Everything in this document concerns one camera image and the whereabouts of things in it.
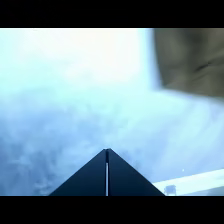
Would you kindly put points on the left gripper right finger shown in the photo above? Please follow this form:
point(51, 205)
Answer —
point(128, 180)

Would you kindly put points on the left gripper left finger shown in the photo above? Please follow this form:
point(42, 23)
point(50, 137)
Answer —
point(87, 180)

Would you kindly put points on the brown pants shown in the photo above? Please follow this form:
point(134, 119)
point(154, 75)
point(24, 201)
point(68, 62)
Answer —
point(190, 60)

